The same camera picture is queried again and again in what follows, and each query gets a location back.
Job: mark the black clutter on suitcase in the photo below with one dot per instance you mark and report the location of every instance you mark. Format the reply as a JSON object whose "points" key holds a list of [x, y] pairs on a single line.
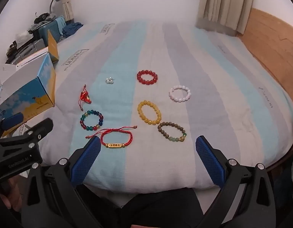
{"points": [[41, 17]]}

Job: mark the wide beige curtain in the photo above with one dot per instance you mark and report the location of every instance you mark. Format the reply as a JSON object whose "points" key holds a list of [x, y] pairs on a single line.
{"points": [[225, 4]]}

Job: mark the teal suitcase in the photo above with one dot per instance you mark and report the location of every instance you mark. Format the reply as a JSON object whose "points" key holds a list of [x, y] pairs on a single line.
{"points": [[50, 29]]}

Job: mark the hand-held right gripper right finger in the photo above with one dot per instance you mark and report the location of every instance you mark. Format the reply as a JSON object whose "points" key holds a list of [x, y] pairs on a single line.
{"points": [[209, 161]]}

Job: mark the striped bed blanket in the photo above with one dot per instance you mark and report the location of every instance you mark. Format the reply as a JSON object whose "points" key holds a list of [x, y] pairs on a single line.
{"points": [[208, 123]]}

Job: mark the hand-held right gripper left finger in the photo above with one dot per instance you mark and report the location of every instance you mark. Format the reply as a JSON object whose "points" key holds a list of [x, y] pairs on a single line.
{"points": [[85, 161]]}

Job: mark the narrow beige curtain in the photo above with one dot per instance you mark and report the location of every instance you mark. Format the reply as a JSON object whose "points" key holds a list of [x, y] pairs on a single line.
{"points": [[67, 2]]}

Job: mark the red knot charm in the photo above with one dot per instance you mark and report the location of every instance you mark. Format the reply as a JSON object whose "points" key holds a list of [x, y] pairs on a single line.
{"points": [[85, 97]]}

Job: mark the person's left hand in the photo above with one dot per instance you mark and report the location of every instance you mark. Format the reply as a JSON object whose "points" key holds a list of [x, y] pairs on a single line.
{"points": [[12, 192]]}

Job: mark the pearl stud earrings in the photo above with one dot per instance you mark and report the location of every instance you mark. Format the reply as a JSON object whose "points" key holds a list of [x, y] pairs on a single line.
{"points": [[110, 80]]}

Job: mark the blue and yellow cardboard box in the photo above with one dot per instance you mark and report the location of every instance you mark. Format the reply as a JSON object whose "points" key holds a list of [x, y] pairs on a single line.
{"points": [[30, 95]]}

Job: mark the person's dark trousers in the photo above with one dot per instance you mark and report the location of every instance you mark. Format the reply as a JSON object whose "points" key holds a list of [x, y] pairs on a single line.
{"points": [[148, 209]]}

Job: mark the dark blue folded clothes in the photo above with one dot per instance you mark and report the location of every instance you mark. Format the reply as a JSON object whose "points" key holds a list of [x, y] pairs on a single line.
{"points": [[71, 29]]}

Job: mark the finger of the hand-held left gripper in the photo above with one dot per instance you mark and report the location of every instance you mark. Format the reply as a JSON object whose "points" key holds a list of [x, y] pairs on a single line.
{"points": [[40, 128], [12, 121]]}

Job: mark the grey suitcase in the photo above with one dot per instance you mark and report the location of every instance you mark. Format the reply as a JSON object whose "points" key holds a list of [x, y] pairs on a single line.
{"points": [[27, 47]]}

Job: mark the wooden wall panel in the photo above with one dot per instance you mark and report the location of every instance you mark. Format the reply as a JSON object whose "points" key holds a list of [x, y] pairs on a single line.
{"points": [[272, 42]]}

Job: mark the white box with yellow flap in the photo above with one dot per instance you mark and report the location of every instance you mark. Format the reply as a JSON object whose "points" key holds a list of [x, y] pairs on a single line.
{"points": [[32, 55]]}

